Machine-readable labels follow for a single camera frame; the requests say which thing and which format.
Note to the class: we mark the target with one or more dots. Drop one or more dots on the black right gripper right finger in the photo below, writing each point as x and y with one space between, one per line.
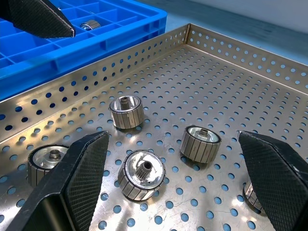
281 183

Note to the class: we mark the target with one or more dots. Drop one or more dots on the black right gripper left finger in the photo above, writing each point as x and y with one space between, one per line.
72 192

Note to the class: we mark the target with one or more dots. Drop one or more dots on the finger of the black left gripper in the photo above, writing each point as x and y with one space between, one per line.
36 16

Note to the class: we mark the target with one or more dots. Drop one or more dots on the metal rotor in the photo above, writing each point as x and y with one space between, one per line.
41 158
141 175
90 24
251 195
200 145
126 113

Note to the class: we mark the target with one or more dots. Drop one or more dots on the blue compartment tray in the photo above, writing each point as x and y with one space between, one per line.
36 69

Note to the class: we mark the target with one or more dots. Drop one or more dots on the perforated metal tray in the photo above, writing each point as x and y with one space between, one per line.
192 84

